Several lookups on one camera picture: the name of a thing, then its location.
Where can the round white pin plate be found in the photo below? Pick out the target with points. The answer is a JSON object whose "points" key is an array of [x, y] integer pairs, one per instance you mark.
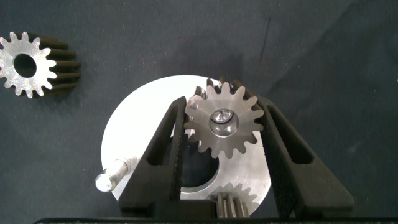
{"points": [[140, 124]]}

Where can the dark mat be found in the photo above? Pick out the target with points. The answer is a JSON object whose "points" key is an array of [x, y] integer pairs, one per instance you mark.
{"points": [[280, 46]]}

